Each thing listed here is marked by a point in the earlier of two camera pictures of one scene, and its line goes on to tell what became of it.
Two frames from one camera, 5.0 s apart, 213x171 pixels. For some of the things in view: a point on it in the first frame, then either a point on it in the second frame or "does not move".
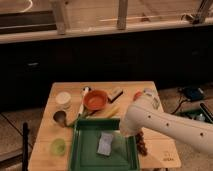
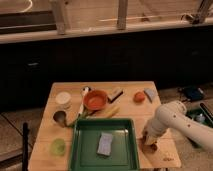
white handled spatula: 84,91 does not move
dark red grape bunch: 141,146 -> 149,148
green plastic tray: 84,144 does not move
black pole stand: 25,147 does not move
